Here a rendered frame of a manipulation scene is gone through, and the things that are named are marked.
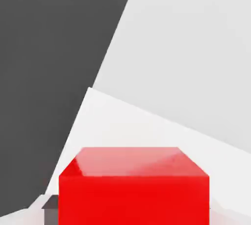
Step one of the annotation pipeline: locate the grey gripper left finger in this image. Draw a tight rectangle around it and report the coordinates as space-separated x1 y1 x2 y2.
0 194 60 225

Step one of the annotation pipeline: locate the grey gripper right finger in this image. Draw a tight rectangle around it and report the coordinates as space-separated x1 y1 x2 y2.
209 199 251 225

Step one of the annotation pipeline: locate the small red cube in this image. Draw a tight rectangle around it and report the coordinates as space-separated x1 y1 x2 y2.
58 147 210 225

